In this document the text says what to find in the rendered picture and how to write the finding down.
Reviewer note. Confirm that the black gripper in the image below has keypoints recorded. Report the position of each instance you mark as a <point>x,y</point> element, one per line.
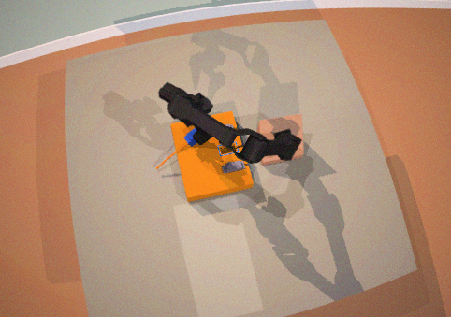
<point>200,136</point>

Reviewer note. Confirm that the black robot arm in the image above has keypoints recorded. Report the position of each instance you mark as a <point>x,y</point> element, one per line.
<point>195,108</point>

